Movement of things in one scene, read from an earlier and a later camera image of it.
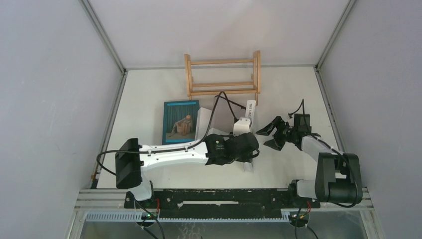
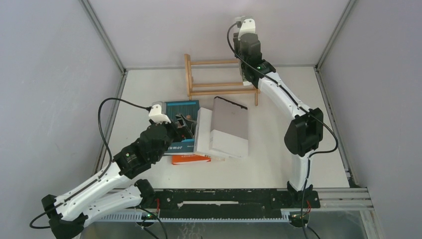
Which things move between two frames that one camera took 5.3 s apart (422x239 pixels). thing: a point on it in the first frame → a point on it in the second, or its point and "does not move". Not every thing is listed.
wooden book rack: [225, 88] does not move
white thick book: [203, 119] does not move
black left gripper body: [247, 158] → [171, 134]
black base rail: [221, 203] does not move
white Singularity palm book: [251, 112] → [245, 83]
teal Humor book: [179, 121] does not move
